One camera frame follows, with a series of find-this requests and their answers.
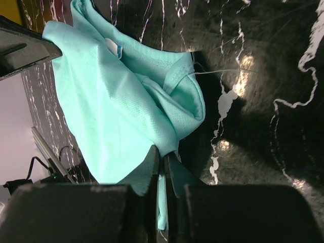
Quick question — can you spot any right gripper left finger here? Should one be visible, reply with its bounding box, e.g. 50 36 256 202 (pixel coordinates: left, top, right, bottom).
1 146 159 242

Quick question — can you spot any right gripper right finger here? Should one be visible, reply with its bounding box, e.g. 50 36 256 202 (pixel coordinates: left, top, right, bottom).
163 152 323 242

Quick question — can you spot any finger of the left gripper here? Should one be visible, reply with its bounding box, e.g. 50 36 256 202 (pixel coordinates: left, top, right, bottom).
1 16 62 80

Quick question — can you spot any teal t-shirt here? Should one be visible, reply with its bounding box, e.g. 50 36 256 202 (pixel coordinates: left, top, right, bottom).
42 0 206 231

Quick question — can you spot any yellow plastic bin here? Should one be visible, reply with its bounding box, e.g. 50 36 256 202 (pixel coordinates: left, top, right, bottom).
0 0 23 25

